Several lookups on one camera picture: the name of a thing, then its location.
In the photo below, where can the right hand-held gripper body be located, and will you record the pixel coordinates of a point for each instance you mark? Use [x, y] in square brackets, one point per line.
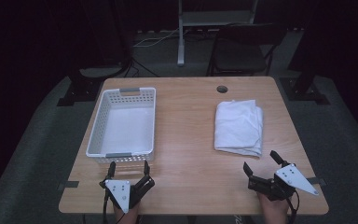
[284, 183]

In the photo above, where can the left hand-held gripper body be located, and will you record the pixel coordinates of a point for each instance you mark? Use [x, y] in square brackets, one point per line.
[121, 190]

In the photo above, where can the white cloth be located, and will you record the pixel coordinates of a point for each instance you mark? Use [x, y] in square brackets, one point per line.
[238, 127]

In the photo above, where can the white plastic basket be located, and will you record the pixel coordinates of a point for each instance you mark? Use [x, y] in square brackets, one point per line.
[122, 126]

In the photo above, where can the person's left hand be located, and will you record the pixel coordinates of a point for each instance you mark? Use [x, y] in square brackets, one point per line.
[126, 214]

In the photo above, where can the person's right hand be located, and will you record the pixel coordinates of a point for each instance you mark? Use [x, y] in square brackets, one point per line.
[273, 208]

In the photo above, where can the grey tape strip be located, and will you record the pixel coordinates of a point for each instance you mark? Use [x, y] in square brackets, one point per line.
[68, 184]
[317, 180]

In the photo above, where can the black stand base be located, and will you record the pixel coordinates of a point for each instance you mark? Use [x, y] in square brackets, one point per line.
[304, 88]
[84, 87]

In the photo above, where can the black folding chair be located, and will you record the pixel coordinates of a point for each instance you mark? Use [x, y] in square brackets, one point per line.
[240, 51]

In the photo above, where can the grey metal stand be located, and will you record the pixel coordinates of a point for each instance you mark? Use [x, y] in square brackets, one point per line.
[199, 21]

